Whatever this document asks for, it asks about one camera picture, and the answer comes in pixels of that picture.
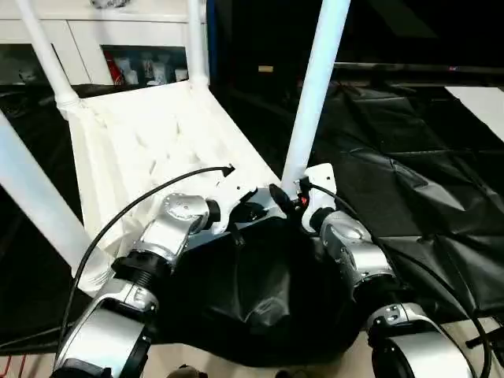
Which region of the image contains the black shiny mat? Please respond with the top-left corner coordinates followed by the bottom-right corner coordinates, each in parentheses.
top-left (0, 76), bottom-right (504, 365)

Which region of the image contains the long black bar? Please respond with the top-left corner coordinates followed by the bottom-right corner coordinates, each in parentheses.
top-left (333, 61), bottom-right (504, 79)

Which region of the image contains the red white box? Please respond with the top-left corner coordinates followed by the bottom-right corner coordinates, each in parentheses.
top-left (105, 54), bottom-right (122, 84)

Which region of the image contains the white display cabinet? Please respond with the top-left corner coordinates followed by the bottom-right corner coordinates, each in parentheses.
top-left (0, 6), bottom-right (210, 87)

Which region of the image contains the black silver ornament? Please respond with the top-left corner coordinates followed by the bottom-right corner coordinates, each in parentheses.
top-left (88, 0), bottom-right (132, 10)

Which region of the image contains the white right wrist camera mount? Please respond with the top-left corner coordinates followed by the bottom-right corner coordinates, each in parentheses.
top-left (300, 162), bottom-right (339, 234)

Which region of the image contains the black left wrist camera cable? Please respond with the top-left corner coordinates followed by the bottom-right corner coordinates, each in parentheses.
top-left (57, 163), bottom-right (237, 350)

